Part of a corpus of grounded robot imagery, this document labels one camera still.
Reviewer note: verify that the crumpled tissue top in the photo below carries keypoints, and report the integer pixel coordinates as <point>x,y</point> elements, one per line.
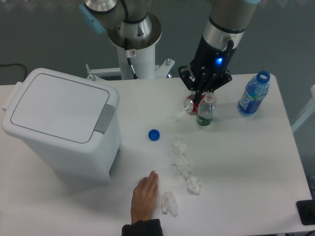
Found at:
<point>179,148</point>

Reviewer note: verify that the person's bare hand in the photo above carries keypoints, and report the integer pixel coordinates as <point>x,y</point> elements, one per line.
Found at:
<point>144,198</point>

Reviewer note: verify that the white trash can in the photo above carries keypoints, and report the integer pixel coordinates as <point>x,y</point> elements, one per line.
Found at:
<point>71,123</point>

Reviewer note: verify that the crushed red soda can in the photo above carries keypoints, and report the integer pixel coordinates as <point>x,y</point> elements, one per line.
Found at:
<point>193,108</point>

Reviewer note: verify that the white frame at right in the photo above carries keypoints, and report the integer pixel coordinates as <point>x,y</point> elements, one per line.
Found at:
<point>306,111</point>

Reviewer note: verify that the tissue bottom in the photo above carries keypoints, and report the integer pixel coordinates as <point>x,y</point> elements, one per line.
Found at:
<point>169,204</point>

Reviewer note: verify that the black device at edge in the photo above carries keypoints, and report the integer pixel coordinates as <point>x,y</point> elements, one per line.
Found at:
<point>306,210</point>

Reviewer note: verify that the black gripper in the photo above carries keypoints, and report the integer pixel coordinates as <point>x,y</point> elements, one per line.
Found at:
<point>214,62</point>

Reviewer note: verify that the large blue water bottle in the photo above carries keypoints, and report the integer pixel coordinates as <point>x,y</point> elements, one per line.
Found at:
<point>254,93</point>

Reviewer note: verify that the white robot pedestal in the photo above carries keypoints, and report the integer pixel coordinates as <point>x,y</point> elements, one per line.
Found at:
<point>137,61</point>

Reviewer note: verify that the dark sleeved forearm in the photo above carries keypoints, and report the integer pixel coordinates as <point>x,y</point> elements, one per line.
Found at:
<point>143,228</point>

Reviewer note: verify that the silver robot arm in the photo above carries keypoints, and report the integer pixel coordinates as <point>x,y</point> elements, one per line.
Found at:
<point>132,28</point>

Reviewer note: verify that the small clear green-label bottle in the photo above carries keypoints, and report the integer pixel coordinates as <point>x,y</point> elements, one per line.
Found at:
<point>203,120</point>

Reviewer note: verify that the tissue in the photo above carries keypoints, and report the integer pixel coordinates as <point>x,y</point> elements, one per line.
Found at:
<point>182,166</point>
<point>193,185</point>
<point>169,204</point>
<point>179,148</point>
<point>139,180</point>

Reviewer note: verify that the blue bottle cap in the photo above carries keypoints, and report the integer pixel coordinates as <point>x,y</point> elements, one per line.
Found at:
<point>154,135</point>

